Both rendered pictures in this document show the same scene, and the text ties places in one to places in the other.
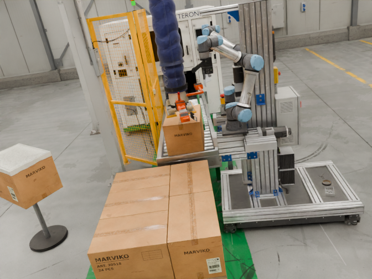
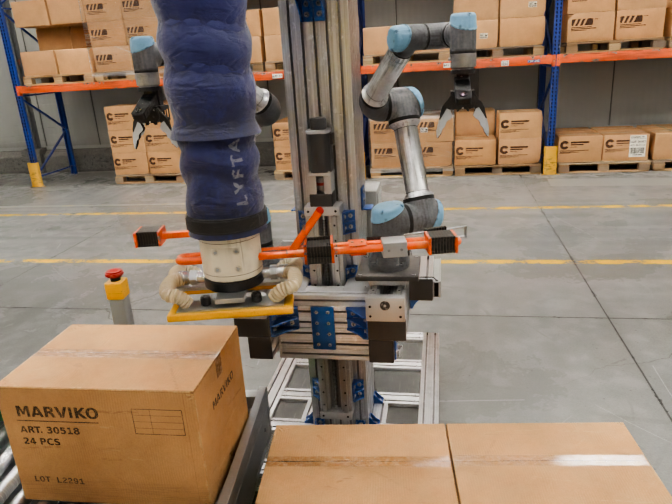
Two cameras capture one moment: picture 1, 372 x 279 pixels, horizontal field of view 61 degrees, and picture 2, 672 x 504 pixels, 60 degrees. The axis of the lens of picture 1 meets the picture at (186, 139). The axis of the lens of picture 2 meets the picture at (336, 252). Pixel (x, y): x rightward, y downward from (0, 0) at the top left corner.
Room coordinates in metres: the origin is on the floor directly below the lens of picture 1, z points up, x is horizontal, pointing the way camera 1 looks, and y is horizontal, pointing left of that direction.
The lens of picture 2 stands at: (2.66, 1.57, 1.78)
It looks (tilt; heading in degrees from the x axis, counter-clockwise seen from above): 19 degrees down; 273
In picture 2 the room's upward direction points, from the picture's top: 4 degrees counter-clockwise
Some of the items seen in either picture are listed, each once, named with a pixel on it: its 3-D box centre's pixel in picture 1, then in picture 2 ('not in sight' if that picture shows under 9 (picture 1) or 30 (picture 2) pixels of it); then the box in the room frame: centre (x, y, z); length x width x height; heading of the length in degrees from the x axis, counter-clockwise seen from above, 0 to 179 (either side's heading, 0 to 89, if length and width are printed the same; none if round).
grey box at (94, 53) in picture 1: (97, 61); not in sight; (3.85, 0.88, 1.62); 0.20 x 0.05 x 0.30; 177
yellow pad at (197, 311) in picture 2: (170, 109); (231, 302); (3.02, 0.11, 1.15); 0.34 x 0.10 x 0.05; 4
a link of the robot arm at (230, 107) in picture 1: (233, 110); (389, 221); (2.55, -0.44, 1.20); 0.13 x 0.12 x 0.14; 22
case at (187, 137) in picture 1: (185, 130); (135, 408); (3.40, -0.01, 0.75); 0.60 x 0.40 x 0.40; 173
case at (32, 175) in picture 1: (22, 174); not in sight; (2.81, 1.65, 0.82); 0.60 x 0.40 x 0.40; 51
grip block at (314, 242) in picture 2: (180, 105); (319, 249); (2.78, 0.00, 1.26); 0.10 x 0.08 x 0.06; 94
